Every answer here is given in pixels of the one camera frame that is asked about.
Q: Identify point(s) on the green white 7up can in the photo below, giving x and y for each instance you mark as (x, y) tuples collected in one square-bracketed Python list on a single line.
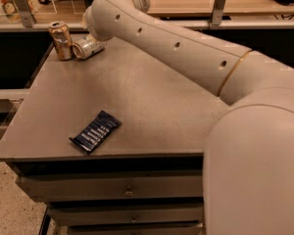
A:
[(87, 46)]

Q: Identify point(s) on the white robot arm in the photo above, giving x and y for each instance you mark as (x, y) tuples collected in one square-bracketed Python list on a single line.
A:
[(248, 170)]

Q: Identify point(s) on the orange soda can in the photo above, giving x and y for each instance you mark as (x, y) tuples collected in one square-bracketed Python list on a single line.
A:
[(62, 40)]

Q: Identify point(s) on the grey drawer cabinet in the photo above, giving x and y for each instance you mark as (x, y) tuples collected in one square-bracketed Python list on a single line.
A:
[(113, 145)]

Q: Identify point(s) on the dark blue snack wrapper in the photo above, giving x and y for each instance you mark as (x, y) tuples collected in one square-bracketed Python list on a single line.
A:
[(96, 132)]

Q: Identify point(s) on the wooden desk behind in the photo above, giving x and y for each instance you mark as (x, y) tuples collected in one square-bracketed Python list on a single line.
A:
[(176, 8)]

